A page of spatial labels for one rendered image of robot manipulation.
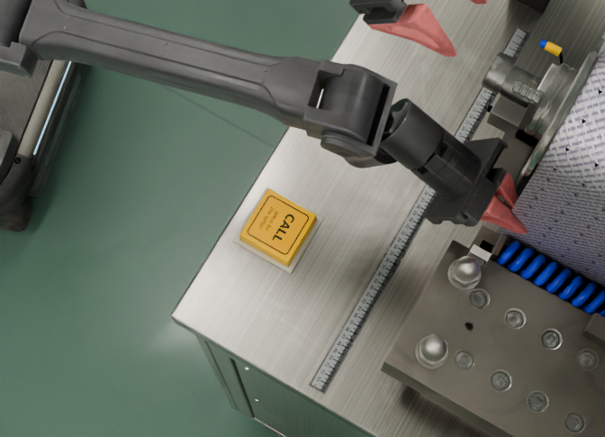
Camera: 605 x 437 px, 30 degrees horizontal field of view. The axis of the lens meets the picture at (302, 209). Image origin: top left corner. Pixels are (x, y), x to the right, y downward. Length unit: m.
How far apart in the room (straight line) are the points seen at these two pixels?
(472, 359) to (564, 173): 0.28
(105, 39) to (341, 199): 0.40
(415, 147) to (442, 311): 0.20
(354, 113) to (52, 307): 1.34
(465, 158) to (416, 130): 0.07
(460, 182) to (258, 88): 0.23
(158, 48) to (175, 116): 1.27
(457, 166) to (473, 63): 0.34
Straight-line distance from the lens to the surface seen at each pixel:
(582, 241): 1.20
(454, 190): 1.19
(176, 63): 1.16
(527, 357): 1.26
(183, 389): 2.29
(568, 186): 1.10
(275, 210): 1.39
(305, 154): 1.43
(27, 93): 2.24
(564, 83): 1.08
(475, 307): 1.26
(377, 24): 1.00
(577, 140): 1.05
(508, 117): 1.22
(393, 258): 1.40
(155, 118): 2.44
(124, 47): 1.17
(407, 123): 1.15
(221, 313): 1.38
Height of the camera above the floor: 2.25
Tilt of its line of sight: 73 degrees down
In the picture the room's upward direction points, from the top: straight up
